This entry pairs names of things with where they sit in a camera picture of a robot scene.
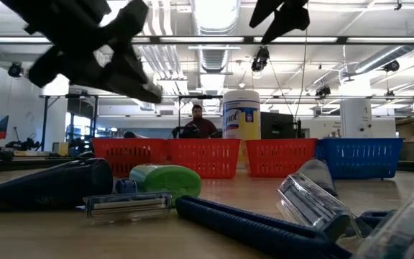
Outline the black background station frame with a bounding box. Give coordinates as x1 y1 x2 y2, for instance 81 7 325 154
40 94 226 152

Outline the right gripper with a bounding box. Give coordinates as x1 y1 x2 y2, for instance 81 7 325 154
249 0 311 45

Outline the silver ceiling duct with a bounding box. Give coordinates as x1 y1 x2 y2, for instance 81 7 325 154
190 0 242 116

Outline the blue plastic basket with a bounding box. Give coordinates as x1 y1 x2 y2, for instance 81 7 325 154
314 137 405 180

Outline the dark toiletry tube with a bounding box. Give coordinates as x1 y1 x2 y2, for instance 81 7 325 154
0 158 114 213

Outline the red plastic basket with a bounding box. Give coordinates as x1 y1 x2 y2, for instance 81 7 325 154
166 138 242 180
244 138 318 178
91 137 170 178

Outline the small green bottle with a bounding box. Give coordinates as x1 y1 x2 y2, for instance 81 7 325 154
129 163 203 206

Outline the black hanging camera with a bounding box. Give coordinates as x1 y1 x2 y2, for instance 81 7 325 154
251 45 271 73

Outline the black monitor box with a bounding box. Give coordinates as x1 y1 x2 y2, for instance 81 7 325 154
260 112 296 140

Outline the white yellow wipes canister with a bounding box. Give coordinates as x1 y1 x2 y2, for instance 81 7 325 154
222 89 262 142

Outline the person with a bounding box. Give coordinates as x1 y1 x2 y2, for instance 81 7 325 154
180 104 219 140

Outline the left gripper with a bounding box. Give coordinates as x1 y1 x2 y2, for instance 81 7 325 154
0 0 163 104

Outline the white pillar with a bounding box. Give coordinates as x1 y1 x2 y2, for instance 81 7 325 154
339 97 374 140

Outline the grey travel deodorant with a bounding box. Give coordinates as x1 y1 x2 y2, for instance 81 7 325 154
295 158 339 199

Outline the black overhead crossbar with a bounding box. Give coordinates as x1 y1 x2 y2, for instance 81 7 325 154
0 35 414 46

